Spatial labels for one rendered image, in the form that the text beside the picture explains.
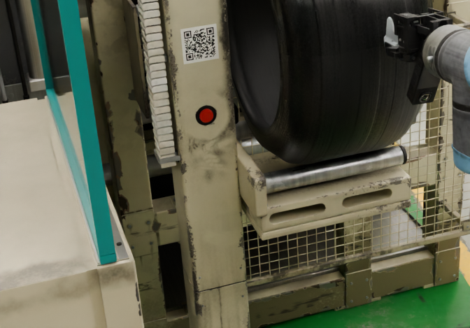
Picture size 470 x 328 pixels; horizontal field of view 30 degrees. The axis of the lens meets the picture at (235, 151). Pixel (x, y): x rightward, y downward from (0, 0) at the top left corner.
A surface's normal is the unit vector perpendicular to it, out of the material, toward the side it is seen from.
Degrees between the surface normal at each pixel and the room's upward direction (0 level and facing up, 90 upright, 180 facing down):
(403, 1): 68
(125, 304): 90
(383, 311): 0
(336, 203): 90
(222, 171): 90
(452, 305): 0
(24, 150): 0
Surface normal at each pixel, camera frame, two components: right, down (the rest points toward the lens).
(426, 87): 0.28, 0.71
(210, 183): 0.30, 0.41
